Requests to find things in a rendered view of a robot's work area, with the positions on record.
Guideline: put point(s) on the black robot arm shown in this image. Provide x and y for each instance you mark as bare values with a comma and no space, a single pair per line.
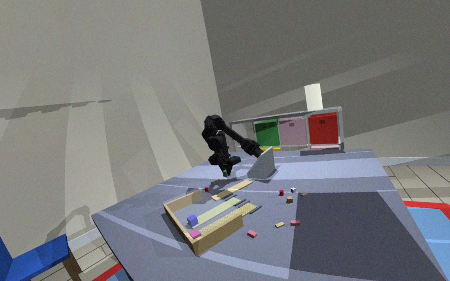
215,141

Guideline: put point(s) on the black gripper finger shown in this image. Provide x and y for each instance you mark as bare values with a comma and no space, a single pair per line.
221,165
228,168

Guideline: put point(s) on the light green labelled cube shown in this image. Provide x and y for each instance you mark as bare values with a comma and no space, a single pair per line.
225,174

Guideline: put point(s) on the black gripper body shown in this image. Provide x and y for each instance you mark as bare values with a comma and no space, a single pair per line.
229,161

